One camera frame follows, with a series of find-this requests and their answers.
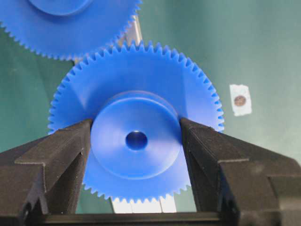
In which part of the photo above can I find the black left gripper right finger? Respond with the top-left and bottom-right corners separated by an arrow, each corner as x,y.
180,118 -> 301,226

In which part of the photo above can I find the small blue plastic gear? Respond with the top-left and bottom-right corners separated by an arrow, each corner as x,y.
48,43 -> 224,202

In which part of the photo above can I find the white tape patch marker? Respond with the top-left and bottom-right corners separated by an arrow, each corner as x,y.
230,84 -> 252,116

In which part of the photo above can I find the large blue plastic gear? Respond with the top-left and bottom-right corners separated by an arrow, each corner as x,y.
0,0 -> 142,60

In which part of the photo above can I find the silver aluminium extrusion rail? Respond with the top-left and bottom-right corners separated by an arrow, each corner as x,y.
72,15 -> 177,214

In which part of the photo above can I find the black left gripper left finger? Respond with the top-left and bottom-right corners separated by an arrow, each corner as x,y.
0,120 -> 92,226

